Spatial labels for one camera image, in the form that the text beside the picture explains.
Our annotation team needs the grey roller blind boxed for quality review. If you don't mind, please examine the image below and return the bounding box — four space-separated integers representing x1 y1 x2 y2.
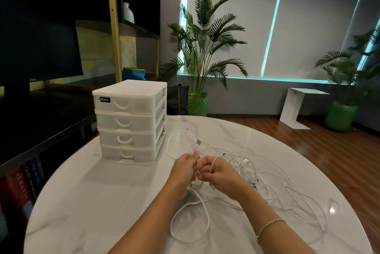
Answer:
187 0 285 78
264 0 370 82

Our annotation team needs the white usb cable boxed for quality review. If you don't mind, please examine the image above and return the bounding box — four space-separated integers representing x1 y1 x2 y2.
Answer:
199 144 328 246
166 128 215 247

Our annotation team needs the gold chain bracelet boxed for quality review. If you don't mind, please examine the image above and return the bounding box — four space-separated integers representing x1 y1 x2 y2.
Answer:
256 218 287 244

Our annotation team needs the row of books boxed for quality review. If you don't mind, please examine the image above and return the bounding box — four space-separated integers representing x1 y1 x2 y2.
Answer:
0 156 46 233

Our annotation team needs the black computer monitor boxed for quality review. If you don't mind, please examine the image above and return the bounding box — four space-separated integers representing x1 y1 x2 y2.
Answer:
0 0 84 104

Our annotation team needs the green plant pot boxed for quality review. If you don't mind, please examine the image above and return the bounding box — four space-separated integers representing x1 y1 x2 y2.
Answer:
324 101 358 132
187 92 209 117

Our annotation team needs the person's right hand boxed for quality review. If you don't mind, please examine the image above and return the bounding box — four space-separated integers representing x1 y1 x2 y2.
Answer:
197 156 253 201

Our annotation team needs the tall green palm plant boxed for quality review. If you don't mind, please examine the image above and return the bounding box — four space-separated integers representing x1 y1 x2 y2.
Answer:
159 0 249 115

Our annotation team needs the black and gold shelf unit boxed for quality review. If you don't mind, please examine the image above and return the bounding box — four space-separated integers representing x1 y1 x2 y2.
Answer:
0 0 161 92

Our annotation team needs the white plastic drawer unit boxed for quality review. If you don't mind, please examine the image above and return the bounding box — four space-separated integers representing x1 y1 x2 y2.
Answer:
92 79 168 166

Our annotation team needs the person's right forearm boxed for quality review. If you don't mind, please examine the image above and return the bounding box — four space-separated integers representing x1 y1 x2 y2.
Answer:
235 185 317 254

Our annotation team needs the person's left hand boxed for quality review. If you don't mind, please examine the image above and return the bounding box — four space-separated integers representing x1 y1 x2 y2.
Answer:
169 150 200 188

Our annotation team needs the white side table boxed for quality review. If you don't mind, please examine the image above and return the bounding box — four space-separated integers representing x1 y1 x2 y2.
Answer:
279 87 331 130

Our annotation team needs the person's left forearm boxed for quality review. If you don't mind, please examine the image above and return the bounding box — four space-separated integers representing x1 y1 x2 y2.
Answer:
108 178 191 254

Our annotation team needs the short green palm plant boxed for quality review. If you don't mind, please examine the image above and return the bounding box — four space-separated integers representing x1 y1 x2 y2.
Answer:
314 23 380 107

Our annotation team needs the blue and yellow pouch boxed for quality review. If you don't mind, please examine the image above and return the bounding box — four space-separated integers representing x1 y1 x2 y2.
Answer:
122 67 147 81

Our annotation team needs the black desk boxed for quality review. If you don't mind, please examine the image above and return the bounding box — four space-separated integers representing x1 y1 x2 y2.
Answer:
0 88 99 176

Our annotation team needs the white ceramic vase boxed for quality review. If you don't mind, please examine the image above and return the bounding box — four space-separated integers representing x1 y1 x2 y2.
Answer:
122 2 135 24

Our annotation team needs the tangled white USB cable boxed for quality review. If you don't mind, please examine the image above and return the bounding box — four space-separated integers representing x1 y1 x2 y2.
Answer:
199 144 328 246

